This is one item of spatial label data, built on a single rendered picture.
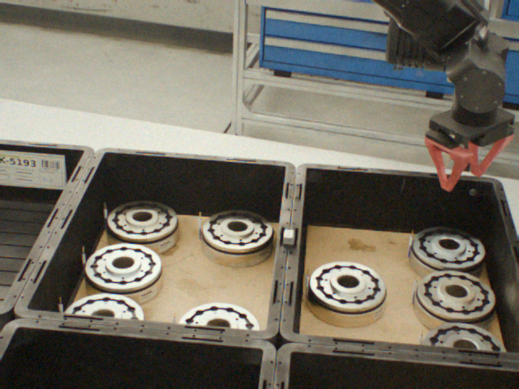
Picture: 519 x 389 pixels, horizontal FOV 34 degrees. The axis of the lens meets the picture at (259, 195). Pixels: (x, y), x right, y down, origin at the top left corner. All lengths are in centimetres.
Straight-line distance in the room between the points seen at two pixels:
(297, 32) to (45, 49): 150
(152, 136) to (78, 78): 203
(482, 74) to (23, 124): 114
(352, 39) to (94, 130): 137
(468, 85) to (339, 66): 204
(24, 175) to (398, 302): 59
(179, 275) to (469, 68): 48
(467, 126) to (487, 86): 11
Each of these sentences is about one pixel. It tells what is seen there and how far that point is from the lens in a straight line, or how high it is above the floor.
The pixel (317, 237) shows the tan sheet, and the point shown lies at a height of 83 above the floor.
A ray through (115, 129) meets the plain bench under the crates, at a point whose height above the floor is 70.
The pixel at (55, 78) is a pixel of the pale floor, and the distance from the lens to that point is 385.
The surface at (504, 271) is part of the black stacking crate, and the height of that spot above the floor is 89.
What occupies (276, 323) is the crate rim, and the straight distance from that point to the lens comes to 97.
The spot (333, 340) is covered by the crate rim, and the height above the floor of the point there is 93.
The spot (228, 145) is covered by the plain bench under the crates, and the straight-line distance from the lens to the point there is 180.
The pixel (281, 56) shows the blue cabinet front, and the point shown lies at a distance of 309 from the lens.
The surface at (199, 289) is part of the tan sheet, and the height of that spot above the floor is 83.
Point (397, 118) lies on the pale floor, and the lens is 357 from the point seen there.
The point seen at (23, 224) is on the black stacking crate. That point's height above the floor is 83.
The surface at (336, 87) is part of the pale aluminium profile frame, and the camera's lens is 307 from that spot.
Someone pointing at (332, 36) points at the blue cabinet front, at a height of 47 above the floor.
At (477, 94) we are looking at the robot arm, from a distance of 104.
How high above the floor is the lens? 156
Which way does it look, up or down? 32 degrees down
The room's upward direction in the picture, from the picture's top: 3 degrees clockwise
